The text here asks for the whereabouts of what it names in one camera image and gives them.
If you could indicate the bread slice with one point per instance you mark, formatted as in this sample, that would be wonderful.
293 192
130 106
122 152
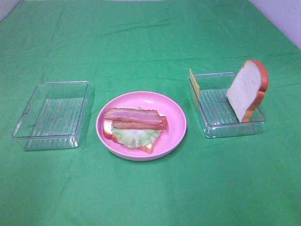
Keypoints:
107 128
248 89

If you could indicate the green tablecloth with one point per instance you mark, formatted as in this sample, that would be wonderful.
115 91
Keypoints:
121 47

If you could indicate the right clear plastic tray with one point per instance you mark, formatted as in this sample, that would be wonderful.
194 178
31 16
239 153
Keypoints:
214 111

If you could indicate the bacon strip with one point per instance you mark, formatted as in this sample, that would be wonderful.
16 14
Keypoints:
150 117
136 125

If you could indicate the clear plastic tray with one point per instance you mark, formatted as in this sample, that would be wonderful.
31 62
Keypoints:
54 116
214 111

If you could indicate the pink round plate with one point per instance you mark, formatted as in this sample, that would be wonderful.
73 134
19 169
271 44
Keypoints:
168 140

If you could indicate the yellow cheese slice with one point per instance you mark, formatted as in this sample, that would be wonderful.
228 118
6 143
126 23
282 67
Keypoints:
194 83

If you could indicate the left clear plastic tray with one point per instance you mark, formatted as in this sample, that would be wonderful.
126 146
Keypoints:
54 116

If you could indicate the green lettuce leaf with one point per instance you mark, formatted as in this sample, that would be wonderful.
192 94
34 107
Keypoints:
135 128

